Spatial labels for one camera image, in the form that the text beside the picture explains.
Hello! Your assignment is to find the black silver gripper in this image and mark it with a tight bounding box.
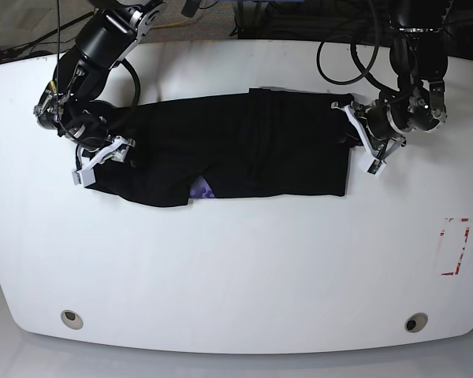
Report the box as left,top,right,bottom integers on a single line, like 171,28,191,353
33,80,136,164
331,78,446,158

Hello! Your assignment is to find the black T-shirt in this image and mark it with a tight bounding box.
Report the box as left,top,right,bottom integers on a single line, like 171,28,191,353
93,88,359,208

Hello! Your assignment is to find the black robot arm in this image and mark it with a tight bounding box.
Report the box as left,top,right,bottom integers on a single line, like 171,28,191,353
33,1,166,167
345,1,452,161

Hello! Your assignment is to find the red tape rectangle marking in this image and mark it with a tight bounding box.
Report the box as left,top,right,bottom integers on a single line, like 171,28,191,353
436,217,471,276

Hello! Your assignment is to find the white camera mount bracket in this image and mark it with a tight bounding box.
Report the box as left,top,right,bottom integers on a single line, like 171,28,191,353
341,106,406,177
72,135,136,187

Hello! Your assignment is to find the yellow cable on floor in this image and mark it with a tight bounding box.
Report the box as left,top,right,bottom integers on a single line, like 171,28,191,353
153,17,190,31

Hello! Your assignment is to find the left table cable grommet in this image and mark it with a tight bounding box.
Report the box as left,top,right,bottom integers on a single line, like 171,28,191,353
61,310,84,330

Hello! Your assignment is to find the table cable grommet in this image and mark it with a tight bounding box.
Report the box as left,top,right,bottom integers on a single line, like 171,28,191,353
61,310,84,330
404,313,428,333

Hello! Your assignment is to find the right table cable grommet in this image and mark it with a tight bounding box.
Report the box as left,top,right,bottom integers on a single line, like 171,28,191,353
404,313,428,333

